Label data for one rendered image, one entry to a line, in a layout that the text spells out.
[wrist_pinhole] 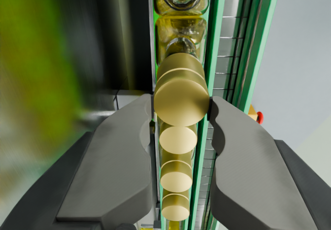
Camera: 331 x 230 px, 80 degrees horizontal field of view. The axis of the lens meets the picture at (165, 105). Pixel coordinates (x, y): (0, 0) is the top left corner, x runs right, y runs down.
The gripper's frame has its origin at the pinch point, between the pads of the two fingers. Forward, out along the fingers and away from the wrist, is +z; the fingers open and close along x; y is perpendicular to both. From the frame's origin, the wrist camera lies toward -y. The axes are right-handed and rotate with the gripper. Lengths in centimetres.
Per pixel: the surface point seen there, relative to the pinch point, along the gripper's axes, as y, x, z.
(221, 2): -3.6, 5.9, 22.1
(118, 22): 2.4, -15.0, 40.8
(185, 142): 5.7, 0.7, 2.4
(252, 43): 3.1, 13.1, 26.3
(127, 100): 18.6, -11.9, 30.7
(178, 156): 9.7, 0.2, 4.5
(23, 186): 7.4, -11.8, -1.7
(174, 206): 15.6, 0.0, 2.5
